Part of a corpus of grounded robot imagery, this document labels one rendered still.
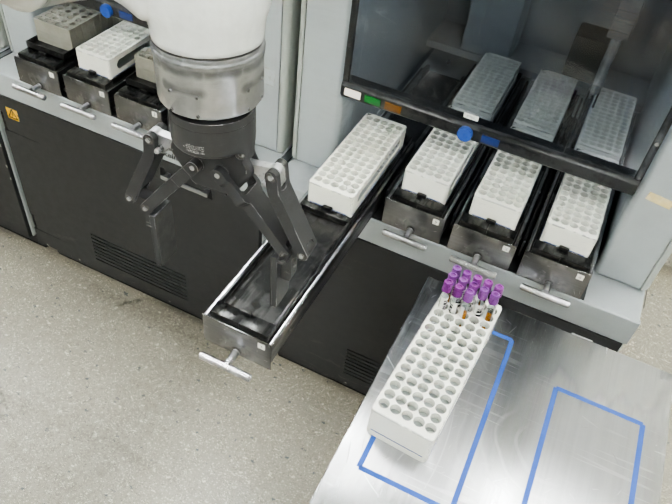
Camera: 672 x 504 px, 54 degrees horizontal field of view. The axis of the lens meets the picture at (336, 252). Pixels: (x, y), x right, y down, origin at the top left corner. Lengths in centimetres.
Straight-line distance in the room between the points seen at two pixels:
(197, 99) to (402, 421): 59
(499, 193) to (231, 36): 97
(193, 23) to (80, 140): 140
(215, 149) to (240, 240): 116
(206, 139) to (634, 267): 108
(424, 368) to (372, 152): 57
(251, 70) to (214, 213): 119
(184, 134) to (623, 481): 82
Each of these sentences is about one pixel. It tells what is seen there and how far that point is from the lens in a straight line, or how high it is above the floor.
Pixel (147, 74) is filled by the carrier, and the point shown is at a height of 84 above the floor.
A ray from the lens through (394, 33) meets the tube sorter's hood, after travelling 132.
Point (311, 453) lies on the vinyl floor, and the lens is 193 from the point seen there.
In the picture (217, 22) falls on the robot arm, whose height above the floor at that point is 148.
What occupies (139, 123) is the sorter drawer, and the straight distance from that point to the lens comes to 169.
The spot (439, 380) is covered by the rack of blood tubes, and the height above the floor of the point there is 88.
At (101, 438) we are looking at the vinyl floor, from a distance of 200.
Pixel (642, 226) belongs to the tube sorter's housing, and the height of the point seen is 89.
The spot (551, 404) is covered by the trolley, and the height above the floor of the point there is 82.
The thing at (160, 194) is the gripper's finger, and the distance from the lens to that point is 67.
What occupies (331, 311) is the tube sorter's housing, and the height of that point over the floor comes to 38.
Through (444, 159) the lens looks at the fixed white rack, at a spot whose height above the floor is 86.
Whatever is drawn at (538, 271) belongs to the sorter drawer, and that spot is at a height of 77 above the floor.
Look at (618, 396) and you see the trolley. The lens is 120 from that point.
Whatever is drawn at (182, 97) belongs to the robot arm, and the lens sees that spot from 55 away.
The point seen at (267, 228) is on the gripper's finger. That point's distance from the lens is 63.
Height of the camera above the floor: 170
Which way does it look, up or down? 45 degrees down
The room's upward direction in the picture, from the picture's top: 8 degrees clockwise
